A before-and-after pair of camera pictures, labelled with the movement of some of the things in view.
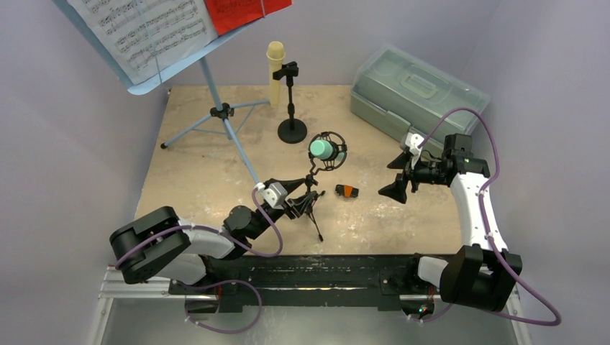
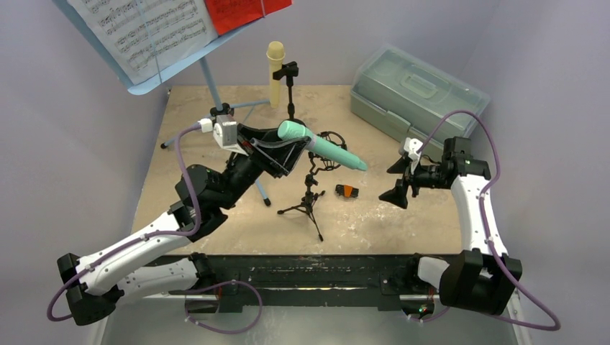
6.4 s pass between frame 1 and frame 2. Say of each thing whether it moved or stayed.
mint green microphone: moved
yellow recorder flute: stayed
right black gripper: stayed
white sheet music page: stayed
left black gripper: moved
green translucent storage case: stayed
